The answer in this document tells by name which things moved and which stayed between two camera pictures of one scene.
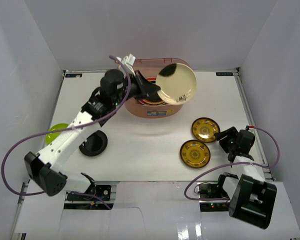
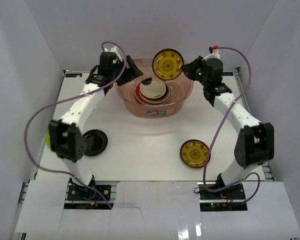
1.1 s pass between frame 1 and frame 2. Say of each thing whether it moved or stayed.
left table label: stayed
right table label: stayed
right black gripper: moved
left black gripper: moved
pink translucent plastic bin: stayed
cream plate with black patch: moved
